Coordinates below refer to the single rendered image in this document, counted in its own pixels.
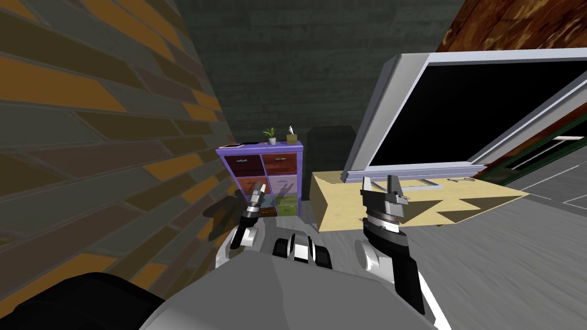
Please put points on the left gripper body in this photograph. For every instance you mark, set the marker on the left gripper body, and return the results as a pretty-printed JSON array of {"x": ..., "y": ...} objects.
[{"x": 255, "y": 198}]

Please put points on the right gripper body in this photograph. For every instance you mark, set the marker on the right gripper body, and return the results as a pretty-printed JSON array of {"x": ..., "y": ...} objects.
[{"x": 387, "y": 204}]

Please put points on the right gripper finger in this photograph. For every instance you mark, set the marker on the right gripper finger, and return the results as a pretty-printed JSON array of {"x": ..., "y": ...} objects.
[
  {"x": 394, "y": 187},
  {"x": 369, "y": 187}
]

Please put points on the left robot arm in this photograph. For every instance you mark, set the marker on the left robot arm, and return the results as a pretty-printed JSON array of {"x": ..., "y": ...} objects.
[{"x": 69, "y": 302}]

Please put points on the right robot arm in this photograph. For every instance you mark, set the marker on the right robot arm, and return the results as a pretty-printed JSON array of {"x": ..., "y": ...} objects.
[{"x": 394, "y": 256}]

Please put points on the tan wooden table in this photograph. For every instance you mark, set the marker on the tan wooden table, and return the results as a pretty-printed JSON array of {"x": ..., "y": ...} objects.
[{"x": 348, "y": 206}]

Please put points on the purple drawer cabinet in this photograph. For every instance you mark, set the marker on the purple drawer cabinet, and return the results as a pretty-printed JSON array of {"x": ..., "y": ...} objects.
[{"x": 284, "y": 176}]

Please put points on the grey framed black television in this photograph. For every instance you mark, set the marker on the grey framed black television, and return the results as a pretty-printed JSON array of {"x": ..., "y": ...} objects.
[{"x": 458, "y": 114}]

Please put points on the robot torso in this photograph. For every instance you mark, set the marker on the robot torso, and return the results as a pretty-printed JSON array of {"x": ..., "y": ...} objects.
[{"x": 275, "y": 298}]

